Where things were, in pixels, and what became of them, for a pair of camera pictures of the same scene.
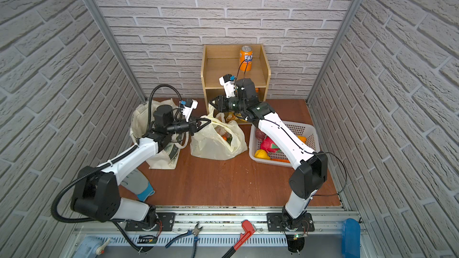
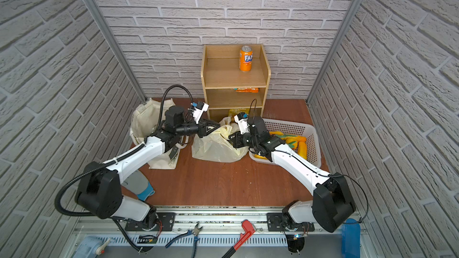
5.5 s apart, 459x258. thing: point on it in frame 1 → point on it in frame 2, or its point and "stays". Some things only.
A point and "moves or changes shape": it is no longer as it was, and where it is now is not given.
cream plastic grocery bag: [219, 140] moves or changes shape
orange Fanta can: [245, 52] stays
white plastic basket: [262, 149] stays
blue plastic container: [351, 239] stays
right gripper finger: [219, 100] → [237, 138]
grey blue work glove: [137, 183] stays
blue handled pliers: [195, 232] stays
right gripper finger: [222, 107] → [238, 141]
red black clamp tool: [250, 229] stays
